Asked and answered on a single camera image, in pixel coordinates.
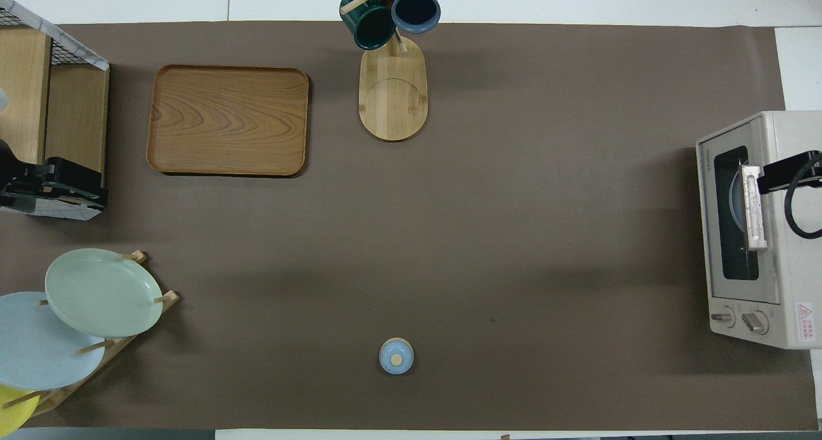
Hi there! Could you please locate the white toaster oven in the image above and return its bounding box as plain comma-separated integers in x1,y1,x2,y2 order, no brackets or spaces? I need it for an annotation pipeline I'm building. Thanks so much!
695,110,822,351

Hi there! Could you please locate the yellow plate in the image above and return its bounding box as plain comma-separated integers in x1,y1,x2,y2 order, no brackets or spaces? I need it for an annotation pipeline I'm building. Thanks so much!
0,383,39,437

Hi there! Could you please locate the marble pattern sheet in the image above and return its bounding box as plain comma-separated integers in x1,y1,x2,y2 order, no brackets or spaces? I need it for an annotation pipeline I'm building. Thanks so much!
0,0,110,72

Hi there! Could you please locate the pale green plate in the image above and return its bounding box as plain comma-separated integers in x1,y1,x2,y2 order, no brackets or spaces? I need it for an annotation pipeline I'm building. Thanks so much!
45,248,164,338

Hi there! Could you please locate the brown table mat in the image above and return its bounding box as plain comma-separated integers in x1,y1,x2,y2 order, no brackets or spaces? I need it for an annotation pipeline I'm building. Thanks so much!
0,21,819,432

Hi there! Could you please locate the wooden plate rack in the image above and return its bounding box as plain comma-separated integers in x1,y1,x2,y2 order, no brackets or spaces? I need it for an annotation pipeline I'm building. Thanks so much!
0,251,180,418

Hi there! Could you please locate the light blue racked plate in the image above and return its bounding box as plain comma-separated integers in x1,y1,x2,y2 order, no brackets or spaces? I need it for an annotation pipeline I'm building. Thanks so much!
0,292,107,391

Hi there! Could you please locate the black wire mesh basket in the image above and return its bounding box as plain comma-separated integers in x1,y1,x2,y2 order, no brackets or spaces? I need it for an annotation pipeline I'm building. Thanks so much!
0,8,69,66

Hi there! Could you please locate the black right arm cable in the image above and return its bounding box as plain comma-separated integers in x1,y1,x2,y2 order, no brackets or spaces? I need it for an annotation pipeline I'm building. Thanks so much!
786,156,822,239

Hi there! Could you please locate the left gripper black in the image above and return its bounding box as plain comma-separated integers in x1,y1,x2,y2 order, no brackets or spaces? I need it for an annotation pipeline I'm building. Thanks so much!
0,157,108,211

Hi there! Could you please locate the wooden stepped shelf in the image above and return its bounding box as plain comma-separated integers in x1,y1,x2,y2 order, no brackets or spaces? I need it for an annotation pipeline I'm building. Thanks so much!
0,22,110,221

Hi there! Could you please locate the dark green mug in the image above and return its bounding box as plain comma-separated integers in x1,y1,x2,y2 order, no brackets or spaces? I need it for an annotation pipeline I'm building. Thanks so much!
339,0,397,51

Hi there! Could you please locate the blue mug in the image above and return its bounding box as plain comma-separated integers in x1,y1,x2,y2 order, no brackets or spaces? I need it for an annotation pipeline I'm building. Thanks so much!
390,0,442,34

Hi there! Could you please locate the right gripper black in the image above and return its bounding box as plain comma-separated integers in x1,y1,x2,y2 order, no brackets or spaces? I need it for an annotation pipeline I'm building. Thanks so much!
758,151,822,194

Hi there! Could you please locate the wooden serving tray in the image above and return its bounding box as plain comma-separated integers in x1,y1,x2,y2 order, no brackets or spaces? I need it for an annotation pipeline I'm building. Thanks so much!
146,64,310,177

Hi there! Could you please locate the small blue lidded jar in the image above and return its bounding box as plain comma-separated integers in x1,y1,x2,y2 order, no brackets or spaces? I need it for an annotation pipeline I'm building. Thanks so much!
379,337,415,375

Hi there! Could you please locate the light blue ridged plate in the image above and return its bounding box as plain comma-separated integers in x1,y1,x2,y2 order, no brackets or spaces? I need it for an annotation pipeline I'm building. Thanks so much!
729,169,747,234

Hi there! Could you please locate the wooden mug tree stand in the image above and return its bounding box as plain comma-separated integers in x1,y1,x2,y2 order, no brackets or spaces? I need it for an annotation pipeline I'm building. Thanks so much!
340,0,444,143

